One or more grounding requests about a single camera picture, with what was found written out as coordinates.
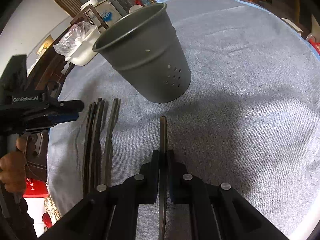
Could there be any white step stool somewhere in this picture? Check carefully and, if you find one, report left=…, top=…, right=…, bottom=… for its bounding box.
left=281, top=18, right=303, bottom=35

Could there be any person left hand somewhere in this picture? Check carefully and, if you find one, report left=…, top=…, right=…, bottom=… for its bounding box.
left=1, top=137, right=27, bottom=195

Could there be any grey felt table cloth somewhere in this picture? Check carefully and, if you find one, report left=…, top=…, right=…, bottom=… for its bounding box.
left=59, top=0, right=319, bottom=239

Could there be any white bowl with plastic bag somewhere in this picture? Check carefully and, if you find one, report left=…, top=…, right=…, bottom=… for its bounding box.
left=53, top=21, right=101, bottom=66

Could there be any dark chopstick crossing diagonal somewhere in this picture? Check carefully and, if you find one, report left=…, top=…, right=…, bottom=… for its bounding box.
left=158, top=116, right=168, bottom=239

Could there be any small white fan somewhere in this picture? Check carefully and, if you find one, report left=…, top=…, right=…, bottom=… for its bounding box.
left=129, top=4, right=143, bottom=14

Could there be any carved dark wood sideboard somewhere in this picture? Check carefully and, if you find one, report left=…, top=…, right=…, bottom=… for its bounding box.
left=25, top=34, right=75, bottom=99

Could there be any white chest freezer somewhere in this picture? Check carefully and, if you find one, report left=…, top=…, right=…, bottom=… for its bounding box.
left=80, top=0, right=122, bottom=31

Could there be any red gift box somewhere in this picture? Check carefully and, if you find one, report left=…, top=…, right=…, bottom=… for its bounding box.
left=23, top=178, right=49, bottom=198

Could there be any dark metal utensil holder cup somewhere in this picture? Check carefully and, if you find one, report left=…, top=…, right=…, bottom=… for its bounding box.
left=93, top=3, right=191, bottom=103

